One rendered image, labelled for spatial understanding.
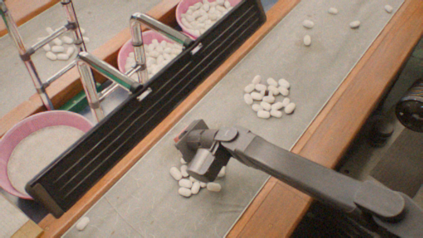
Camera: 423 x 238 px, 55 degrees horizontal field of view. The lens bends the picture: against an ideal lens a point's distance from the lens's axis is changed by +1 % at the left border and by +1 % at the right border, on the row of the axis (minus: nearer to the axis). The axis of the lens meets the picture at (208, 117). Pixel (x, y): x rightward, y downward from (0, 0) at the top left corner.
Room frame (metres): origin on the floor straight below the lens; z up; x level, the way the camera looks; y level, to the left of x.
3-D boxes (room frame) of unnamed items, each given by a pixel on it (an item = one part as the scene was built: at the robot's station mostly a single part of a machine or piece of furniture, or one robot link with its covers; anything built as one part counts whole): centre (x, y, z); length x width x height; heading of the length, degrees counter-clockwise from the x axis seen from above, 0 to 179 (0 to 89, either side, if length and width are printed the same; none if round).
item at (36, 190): (0.53, 0.08, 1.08); 0.62 x 0.08 x 0.07; 145
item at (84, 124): (0.55, 0.41, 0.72); 0.27 x 0.27 x 0.10
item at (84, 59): (0.58, 0.15, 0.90); 0.20 x 0.19 x 0.45; 145
